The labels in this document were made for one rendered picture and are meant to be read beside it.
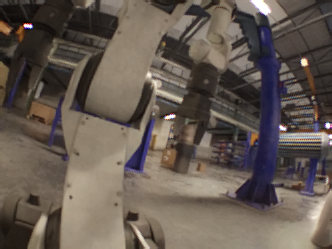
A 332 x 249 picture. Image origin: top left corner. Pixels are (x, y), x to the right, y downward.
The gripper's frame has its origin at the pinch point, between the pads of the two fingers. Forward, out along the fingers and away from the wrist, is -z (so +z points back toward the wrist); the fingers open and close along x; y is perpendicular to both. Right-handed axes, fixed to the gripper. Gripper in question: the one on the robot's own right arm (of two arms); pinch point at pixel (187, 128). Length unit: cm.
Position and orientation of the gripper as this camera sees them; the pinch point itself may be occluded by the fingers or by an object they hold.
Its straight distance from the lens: 40.9
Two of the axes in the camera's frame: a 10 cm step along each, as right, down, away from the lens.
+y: -8.4, -2.7, -4.7
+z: 3.3, -9.4, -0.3
